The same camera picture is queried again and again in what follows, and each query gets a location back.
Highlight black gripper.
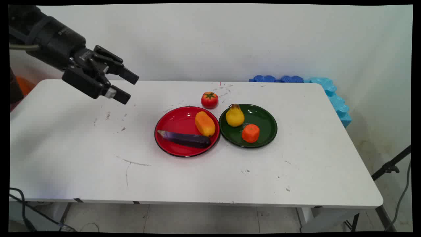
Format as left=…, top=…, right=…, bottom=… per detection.
left=26, top=15, right=139, bottom=105

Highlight orange toy persimmon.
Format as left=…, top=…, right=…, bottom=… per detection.
left=242, top=124, right=260, bottom=143

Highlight red round plate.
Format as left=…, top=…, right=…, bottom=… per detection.
left=154, top=106, right=220, bottom=158

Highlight purple toy eggplant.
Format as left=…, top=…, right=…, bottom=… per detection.
left=157, top=130, right=211, bottom=149

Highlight red toy tomato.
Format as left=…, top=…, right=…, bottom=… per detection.
left=201, top=92, right=219, bottom=109

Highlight orange yellow toy mango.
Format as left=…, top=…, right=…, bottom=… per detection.
left=194, top=111, right=216, bottom=138

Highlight yellow toy pear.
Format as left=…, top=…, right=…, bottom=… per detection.
left=225, top=103, right=245, bottom=127

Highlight white table leg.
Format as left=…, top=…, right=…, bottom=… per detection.
left=9, top=201, right=71, bottom=232
left=297, top=207, right=359, bottom=233

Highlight dark green round plate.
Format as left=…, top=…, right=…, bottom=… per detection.
left=219, top=104, right=278, bottom=148

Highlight dark blue foam mat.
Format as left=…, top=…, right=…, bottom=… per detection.
left=249, top=75, right=304, bottom=83

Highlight light blue foam mat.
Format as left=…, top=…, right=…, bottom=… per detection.
left=304, top=77, right=352, bottom=128

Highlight black tripod stand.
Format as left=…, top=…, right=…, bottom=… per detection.
left=344, top=145, right=411, bottom=232

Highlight grey hanging cable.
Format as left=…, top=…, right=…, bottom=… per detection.
left=384, top=160, right=412, bottom=231

